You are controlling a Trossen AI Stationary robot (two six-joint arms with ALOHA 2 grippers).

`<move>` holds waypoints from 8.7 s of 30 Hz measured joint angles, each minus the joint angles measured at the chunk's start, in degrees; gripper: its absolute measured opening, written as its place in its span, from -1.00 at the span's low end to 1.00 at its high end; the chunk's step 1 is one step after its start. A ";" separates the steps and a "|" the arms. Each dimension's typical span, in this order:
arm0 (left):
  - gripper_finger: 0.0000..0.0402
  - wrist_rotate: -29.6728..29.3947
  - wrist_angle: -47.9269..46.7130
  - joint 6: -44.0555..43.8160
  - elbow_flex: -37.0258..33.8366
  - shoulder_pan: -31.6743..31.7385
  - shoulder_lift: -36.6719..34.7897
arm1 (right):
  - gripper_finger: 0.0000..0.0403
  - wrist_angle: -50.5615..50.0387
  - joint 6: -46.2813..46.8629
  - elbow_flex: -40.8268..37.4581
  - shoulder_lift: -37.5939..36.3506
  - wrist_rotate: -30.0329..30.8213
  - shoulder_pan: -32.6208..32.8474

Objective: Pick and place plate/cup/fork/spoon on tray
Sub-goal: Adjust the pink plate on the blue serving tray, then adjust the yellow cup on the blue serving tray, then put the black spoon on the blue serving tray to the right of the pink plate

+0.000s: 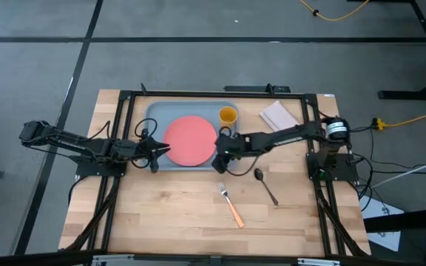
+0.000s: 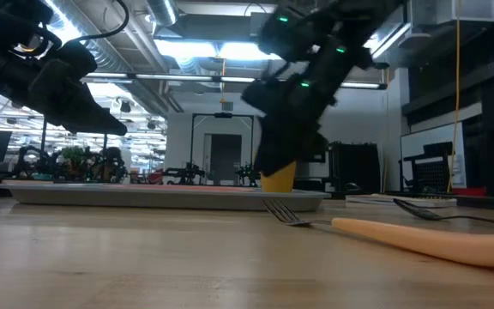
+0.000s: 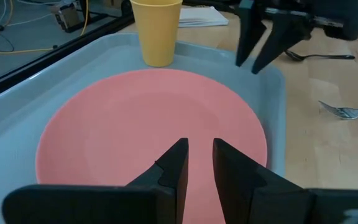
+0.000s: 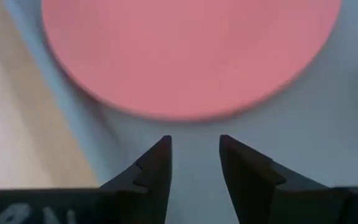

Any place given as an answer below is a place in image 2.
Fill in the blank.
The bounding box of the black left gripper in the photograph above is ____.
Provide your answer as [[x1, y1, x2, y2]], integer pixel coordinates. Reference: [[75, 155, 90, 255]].
[[0, 0, 129, 136]]

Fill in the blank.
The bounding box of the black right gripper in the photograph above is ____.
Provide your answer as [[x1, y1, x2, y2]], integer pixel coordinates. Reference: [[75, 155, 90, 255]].
[[241, 37, 373, 178]]

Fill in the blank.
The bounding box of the yellow plastic cup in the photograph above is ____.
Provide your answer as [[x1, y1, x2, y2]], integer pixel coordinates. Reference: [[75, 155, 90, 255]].
[[260, 161, 298, 194]]

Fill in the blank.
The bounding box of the dark metal spoon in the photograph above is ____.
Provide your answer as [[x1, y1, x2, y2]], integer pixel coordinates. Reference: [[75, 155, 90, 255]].
[[393, 197, 494, 229]]

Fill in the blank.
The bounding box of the grey serving tray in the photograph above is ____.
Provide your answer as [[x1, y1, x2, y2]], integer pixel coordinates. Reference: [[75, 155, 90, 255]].
[[0, 182, 332, 213]]

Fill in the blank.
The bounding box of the black monitor on stand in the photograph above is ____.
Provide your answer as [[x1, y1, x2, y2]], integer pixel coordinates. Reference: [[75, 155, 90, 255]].
[[310, 136, 329, 165]]

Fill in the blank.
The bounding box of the black cabinet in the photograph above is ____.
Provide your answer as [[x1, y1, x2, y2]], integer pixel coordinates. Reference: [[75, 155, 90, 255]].
[[327, 141, 382, 196]]

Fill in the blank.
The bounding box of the green potted plant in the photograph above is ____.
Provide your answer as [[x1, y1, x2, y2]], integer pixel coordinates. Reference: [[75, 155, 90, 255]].
[[59, 145, 87, 181]]

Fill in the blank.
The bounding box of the long ceiling light bar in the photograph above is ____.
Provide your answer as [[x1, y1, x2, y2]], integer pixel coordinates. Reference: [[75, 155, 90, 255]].
[[84, 71, 389, 91]]

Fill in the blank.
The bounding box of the white board panel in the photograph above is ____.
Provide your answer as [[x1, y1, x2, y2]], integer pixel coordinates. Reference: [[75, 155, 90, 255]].
[[400, 122, 467, 190]]

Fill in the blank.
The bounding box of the black mesh cart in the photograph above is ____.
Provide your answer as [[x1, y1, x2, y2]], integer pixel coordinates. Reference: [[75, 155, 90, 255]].
[[398, 142, 455, 195]]

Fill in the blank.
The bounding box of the red box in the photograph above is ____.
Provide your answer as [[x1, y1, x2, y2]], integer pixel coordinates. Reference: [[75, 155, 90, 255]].
[[450, 186, 488, 197]]

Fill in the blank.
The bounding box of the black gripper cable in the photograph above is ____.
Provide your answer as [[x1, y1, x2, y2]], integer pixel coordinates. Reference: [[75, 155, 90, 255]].
[[74, 0, 131, 45]]

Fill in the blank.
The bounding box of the black metal rig frame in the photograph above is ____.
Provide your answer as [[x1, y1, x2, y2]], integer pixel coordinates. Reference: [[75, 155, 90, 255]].
[[190, 112, 256, 184], [39, 119, 111, 167]]

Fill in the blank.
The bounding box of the silver ceiling duct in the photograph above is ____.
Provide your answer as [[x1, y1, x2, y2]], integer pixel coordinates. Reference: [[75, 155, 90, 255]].
[[145, 0, 178, 27]]

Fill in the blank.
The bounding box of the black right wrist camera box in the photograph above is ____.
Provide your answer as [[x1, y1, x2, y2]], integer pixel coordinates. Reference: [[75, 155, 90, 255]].
[[256, 3, 322, 62]]

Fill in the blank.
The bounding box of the fork with peach handle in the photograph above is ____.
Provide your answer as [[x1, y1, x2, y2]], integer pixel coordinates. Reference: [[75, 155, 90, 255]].
[[262, 199, 494, 271]]

